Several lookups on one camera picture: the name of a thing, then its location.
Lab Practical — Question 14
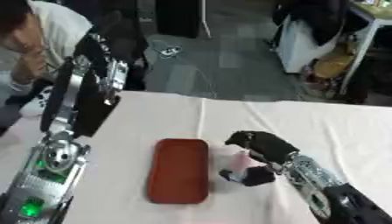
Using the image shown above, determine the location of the red rectangular tray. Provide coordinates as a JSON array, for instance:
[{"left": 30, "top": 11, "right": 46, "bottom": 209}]
[{"left": 145, "top": 137, "right": 212, "bottom": 205}]

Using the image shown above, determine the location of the yellow bag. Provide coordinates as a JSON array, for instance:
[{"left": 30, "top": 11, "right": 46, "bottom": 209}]
[{"left": 312, "top": 52, "right": 357, "bottom": 79}]

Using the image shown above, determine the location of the small pink object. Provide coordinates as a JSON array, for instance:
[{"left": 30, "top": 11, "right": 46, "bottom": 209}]
[{"left": 227, "top": 150, "right": 256, "bottom": 173}]

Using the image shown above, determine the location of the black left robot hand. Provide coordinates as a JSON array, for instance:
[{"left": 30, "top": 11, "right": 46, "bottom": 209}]
[{"left": 38, "top": 32, "right": 130, "bottom": 139}]

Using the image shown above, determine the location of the person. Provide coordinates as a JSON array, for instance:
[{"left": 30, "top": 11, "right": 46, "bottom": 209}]
[{"left": 0, "top": 0, "right": 97, "bottom": 99}]

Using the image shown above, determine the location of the white side table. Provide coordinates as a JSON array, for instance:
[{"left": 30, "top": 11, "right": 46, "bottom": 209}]
[{"left": 337, "top": 1, "right": 392, "bottom": 95}]

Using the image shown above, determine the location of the black bag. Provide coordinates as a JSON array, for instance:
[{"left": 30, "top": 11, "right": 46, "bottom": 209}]
[{"left": 270, "top": 0, "right": 355, "bottom": 46}]

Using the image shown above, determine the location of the grey power strip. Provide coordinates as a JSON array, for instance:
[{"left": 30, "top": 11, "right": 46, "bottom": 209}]
[{"left": 151, "top": 40, "right": 186, "bottom": 59}]

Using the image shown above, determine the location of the black upright case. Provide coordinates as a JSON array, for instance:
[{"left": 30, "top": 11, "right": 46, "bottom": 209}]
[{"left": 154, "top": 0, "right": 202, "bottom": 39}]

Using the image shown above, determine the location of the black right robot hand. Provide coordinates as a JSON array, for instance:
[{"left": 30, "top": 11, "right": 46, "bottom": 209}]
[{"left": 217, "top": 130, "right": 302, "bottom": 188}]

